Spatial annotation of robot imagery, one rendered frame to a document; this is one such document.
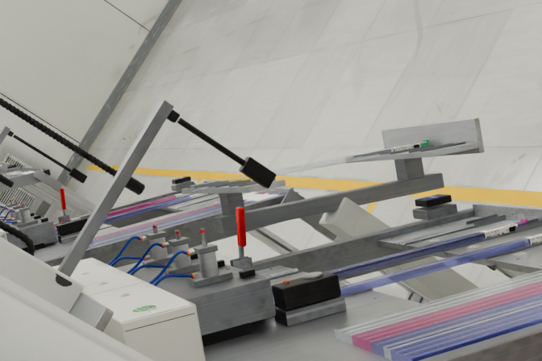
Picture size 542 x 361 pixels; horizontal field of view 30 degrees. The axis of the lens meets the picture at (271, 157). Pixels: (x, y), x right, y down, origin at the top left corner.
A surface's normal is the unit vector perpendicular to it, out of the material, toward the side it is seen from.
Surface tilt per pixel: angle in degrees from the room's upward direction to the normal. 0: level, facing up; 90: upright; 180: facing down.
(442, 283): 90
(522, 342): 90
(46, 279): 90
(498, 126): 0
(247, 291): 90
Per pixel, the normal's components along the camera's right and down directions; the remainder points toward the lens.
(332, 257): 0.38, 0.00
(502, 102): -0.78, -0.53
